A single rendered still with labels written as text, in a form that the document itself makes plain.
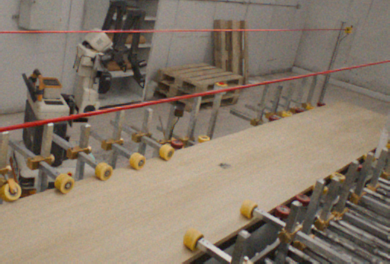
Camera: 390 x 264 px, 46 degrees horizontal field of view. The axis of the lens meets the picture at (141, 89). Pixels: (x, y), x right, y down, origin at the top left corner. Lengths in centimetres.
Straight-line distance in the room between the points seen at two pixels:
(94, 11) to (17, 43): 101
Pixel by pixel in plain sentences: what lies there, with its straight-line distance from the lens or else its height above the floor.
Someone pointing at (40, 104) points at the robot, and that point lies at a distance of 355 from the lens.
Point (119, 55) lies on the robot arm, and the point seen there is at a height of 125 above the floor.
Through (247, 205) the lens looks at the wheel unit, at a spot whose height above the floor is 97.
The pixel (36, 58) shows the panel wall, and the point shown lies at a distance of 547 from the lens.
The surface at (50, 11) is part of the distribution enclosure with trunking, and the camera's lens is 513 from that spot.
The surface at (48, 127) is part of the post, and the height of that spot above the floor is 114.
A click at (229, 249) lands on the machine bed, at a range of 232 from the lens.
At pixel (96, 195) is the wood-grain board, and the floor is 90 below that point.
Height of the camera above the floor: 205
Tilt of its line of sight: 17 degrees down
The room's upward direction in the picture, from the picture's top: 10 degrees clockwise
